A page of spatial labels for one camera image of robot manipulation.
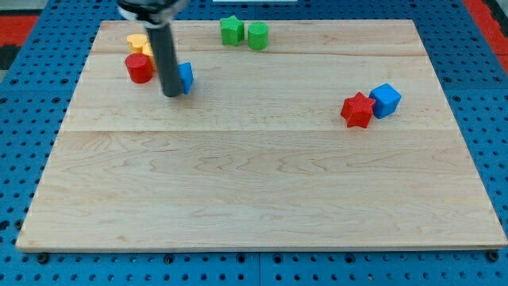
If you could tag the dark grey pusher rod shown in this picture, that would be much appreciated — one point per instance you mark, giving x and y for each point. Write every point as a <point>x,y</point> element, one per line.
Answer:
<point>163,49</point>

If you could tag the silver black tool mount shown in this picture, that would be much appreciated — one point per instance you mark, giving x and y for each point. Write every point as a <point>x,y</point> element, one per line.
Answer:
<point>151,13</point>

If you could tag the blue triangle block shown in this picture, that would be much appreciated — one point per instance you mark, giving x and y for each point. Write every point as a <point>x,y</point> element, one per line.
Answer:
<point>187,76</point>

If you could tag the yellow hexagon block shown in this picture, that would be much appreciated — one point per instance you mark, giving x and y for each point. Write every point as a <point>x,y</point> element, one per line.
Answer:
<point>147,50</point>

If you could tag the yellow heart block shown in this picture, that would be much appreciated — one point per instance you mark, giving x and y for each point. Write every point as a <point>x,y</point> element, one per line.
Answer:
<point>136,42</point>

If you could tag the red cylinder block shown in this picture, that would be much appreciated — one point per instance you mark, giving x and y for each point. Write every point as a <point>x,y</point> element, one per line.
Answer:
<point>139,67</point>

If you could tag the green star block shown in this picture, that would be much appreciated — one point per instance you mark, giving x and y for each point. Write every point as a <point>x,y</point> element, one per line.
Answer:
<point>232,30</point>

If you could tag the green cylinder block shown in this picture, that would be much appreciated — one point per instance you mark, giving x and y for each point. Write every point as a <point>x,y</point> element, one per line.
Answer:
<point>258,35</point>

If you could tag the wooden board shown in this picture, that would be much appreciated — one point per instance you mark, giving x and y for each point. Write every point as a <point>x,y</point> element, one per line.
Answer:
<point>257,156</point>

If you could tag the red star block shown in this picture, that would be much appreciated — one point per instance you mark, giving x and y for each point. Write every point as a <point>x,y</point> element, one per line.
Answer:
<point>358,110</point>

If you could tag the blue cube block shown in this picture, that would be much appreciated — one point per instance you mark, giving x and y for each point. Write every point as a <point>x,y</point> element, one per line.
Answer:
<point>386,100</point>

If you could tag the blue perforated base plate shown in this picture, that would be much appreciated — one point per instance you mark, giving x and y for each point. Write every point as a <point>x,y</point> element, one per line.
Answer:
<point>39,85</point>

